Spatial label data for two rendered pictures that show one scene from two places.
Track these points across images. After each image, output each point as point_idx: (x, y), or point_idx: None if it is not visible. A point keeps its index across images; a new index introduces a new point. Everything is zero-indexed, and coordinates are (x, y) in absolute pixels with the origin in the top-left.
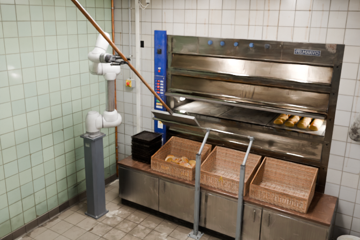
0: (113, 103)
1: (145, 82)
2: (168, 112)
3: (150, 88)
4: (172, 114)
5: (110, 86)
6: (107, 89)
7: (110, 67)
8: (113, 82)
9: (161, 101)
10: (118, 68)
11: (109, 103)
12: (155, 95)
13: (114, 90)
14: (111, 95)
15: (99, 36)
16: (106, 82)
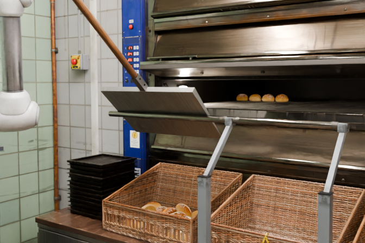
0: (17, 73)
1: None
2: (134, 82)
3: None
4: (144, 90)
5: (9, 31)
6: (2, 39)
7: None
8: (16, 23)
9: (112, 45)
10: None
11: (7, 72)
12: (93, 23)
13: (20, 44)
14: (11, 53)
15: None
16: (0, 23)
